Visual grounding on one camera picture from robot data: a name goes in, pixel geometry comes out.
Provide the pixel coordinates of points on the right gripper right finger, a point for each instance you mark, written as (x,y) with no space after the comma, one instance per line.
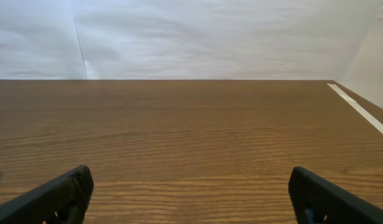
(328,202)

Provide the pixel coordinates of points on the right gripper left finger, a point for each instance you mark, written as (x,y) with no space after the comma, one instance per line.
(54,199)

